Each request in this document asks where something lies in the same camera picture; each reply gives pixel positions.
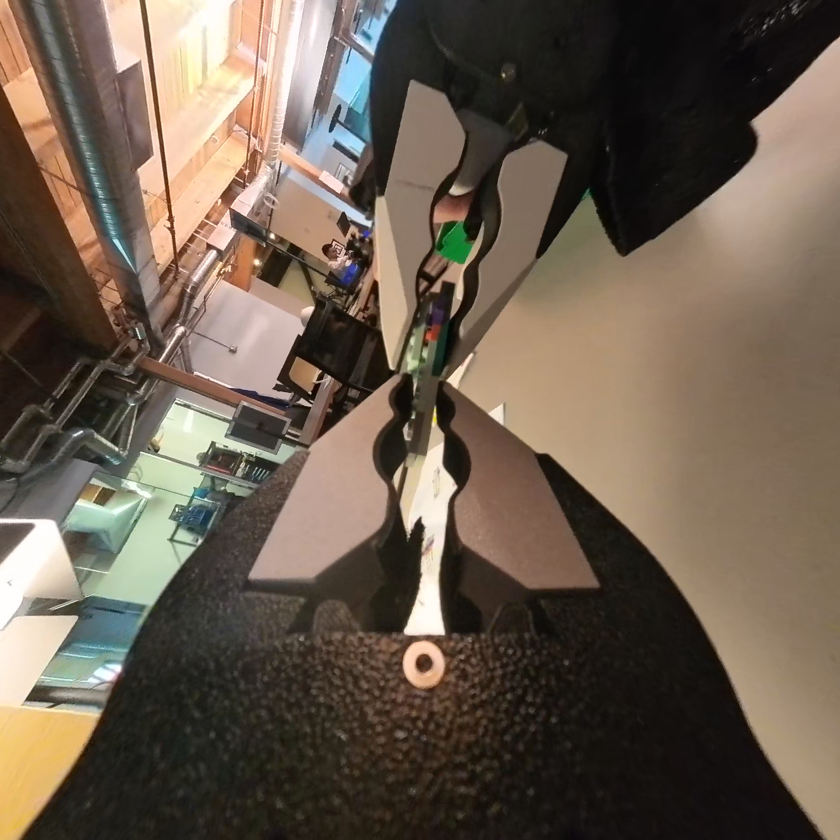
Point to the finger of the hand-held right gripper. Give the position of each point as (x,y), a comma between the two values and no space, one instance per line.
(403,216)
(525,210)

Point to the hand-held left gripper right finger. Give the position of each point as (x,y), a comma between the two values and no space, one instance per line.
(525,518)

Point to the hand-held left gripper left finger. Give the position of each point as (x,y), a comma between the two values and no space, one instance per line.
(315,518)

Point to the green plastic bin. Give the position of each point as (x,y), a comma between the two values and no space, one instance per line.
(454,244)

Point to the partly built lego model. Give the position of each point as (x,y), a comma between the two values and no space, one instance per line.
(428,367)

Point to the person's right hand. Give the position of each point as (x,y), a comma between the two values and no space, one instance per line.
(453,208)

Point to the printed instruction sheet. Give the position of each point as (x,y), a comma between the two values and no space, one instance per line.
(430,525)

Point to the grey framed monitor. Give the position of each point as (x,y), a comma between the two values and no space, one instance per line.
(257,425)

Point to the black office chair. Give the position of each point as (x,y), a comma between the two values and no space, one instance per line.
(334,341)

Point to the brown wooden beam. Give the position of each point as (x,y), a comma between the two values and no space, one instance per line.
(223,387)

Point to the grey pipe assembly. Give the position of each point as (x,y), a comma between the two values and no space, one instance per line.
(65,420)

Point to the white cabinet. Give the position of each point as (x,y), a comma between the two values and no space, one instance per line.
(33,590)

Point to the small silver ventilation duct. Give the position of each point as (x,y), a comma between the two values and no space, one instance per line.
(187,308)

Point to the large silver ventilation duct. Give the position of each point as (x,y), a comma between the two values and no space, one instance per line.
(92,151)

